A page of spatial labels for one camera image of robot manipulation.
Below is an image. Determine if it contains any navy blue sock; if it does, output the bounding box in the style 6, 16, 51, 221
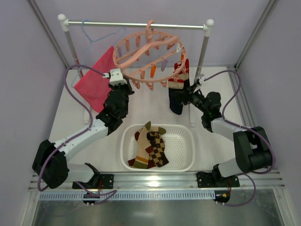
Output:
168, 72, 190, 115

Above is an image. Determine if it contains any red sock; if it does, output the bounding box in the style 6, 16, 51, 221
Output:
174, 59, 190, 81

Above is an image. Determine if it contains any pink round clip hanger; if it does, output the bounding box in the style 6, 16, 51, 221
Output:
112, 20, 188, 90

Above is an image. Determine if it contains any beige striped sock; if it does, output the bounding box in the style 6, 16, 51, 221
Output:
128, 121, 152, 169

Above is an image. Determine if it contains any brown argyle sock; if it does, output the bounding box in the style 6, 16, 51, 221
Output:
147, 132, 169, 169

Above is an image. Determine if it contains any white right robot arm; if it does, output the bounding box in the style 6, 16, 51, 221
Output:
182, 85, 275, 188

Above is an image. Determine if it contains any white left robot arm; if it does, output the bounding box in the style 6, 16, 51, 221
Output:
32, 80, 134, 189

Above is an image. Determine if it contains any pink towel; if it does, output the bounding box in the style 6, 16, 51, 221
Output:
74, 46, 116, 113

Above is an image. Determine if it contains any white perforated plastic basket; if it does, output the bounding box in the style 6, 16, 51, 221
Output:
120, 124, 195, 172

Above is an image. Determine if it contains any white metal clothes rack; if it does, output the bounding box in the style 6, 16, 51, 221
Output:
57, 14, 215, 128

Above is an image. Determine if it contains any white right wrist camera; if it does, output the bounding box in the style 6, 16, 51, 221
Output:
193, 74, 206, 93

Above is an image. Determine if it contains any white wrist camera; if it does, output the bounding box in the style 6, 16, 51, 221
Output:
103, 68, 127, 86
193, 74, 206, 93

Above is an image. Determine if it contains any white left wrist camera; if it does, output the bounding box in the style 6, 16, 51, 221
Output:
103, 68, 127, 86

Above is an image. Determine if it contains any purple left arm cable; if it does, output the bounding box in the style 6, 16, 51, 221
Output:
37, 65, 111, 191

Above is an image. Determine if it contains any blue wire hanger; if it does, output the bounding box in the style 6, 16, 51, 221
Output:
71, 19, 127, 88

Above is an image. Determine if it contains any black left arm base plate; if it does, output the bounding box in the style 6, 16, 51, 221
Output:
79, 173, 114, 189

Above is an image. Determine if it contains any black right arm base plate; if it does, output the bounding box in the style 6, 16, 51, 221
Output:
196, 172, 240, 188

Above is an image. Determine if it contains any aluminium front rail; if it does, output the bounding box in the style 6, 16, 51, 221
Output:
28, 171, 286, 201

